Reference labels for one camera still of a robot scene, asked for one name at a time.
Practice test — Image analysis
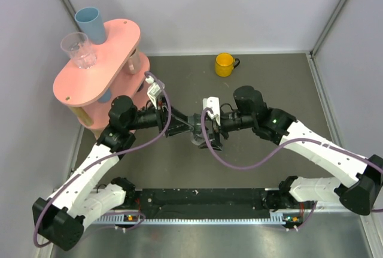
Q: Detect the clear drinking glass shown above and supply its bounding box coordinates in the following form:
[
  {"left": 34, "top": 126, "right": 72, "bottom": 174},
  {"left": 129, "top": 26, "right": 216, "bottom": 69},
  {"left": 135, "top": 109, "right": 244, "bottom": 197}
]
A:
[{"left": 60, "top": 32, "right": 97, "bottom": 69}]

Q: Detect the yellow mug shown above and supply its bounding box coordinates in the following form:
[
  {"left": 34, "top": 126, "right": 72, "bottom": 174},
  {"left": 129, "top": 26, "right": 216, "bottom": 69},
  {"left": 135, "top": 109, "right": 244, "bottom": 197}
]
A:
[{"left": 215, "top": 53, "right": 241, "bottom": 77}]

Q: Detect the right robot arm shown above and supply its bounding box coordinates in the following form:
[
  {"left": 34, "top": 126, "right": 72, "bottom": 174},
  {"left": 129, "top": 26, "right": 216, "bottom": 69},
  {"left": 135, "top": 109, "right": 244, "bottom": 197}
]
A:
[{"left": 201, "top": 86, "right": 382, "bottom": 215}]

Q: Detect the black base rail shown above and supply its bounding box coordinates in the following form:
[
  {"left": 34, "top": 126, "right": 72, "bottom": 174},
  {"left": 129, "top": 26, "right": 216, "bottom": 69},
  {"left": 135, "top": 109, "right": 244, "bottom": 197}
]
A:
[{"left": 124, "top": 188, "right": 285, "bottom": 220}]

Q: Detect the white slotted cable duct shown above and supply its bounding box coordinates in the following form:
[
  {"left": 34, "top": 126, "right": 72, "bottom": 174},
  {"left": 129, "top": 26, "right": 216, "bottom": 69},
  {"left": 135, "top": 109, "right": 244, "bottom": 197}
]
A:
[{"left": 92, "top": 213, "right": 303, "bottom": 226}]

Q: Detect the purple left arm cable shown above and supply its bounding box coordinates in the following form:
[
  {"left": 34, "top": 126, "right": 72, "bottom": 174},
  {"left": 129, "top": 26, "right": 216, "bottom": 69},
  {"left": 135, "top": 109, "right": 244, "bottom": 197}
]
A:
[{"left": 32, "top": 71, "right": 173, "bottom": 248}]

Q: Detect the pink metallic cup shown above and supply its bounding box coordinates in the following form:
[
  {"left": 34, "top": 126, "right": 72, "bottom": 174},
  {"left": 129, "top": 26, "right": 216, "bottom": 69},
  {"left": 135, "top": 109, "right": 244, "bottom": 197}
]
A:
[{"left": 123, "top": 48, "right": 141, "bottom": 75}]

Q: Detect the blue plastic cup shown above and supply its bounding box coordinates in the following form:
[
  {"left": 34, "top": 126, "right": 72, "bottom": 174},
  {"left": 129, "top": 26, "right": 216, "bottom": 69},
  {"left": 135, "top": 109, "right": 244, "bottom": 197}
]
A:
[{"left": 75, "top": 7, "right": 107, "bottom": 45}]

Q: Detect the pink tiered shelf stand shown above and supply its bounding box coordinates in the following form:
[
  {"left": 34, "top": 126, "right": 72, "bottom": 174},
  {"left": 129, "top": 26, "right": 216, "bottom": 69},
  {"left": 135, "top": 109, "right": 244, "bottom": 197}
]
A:
[{"left": 53, "top": 19, "right": 150, "bottom": 138}]

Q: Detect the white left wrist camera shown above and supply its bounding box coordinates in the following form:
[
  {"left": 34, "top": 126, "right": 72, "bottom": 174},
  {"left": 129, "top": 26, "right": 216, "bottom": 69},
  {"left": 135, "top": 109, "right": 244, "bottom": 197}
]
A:
[{"left": 145, "top": 76, "right": 165, "bottom": 109}]

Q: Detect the grey threaded coupling nut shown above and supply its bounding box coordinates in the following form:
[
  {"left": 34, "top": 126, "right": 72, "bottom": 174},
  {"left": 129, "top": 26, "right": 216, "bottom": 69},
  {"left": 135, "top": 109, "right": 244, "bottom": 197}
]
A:
[{"left": 188, "top": 113, "right": 202, "bottom": 136}]

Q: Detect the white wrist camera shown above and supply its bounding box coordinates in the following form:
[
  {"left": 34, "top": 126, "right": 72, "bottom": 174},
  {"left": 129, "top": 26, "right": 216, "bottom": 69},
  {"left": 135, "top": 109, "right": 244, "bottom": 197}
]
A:
[
  {"left": 145, "top": 76, "right": 165, "bottom": 109},
  {"left": 202, "top": 96, "right": 221, "bottom": 126}
]

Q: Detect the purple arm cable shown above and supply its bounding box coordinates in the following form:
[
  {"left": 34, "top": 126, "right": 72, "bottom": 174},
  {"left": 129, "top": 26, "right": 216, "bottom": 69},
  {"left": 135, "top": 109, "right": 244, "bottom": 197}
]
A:
[
  {"left": 200, "top": 107, "right": 383, "bottom": 213},
  {"left": 32, "top": 71, "right": 173, "bottom": 248}
]

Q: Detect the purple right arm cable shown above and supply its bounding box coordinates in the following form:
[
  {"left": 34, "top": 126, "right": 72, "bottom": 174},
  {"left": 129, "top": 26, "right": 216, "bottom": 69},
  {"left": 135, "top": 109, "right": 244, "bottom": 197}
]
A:
[{"left": 200, "top": 107, "right": 383, "bottom": 213}]

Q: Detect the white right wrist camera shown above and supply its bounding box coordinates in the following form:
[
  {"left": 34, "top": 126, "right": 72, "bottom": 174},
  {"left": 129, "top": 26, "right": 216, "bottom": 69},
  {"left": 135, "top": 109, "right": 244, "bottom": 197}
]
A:
[{"left": 202, "top": 96, "right": 221, "bottom": 126}]

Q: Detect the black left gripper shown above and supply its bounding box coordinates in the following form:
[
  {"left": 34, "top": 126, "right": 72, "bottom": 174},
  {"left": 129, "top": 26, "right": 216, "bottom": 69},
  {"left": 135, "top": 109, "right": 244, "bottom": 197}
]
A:
[{"left": 126, "top": 95, "right": 193, "bottom": 136}]

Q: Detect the small blue cup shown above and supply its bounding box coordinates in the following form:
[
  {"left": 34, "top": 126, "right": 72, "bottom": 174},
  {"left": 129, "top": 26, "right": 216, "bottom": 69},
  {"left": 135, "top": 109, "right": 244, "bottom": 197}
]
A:
[{"left": 98, "top": 89, "right": 112, "bottom": 103}]

